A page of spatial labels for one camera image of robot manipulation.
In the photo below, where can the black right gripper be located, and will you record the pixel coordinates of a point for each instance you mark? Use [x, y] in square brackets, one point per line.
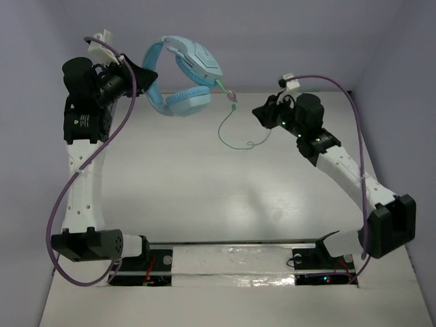
[265, 113]

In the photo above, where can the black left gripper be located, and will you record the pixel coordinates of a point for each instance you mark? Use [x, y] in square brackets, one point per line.
[129, 75]

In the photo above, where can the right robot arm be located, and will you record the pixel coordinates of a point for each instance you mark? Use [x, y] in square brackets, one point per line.
[389, 219]

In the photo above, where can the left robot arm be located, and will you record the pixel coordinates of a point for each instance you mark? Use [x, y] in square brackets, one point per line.
[93, 91]

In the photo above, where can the white front panel board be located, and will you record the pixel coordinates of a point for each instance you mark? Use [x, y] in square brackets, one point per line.
[387, 295]

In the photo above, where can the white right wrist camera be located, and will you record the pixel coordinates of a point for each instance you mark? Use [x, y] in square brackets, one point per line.
[289, 85]

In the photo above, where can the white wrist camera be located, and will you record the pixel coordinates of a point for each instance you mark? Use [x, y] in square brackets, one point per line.
[100, 53]
[289, 85]

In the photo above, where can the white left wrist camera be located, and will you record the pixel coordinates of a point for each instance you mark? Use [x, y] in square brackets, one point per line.
[100, 53]

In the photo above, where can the aluminium rail strip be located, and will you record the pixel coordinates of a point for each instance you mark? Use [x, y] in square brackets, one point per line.
[238, 242]

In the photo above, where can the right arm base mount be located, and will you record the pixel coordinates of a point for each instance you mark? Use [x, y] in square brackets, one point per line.
[314, 267]

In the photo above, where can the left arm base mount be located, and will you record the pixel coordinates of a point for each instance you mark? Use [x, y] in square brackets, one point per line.
[135, 272]

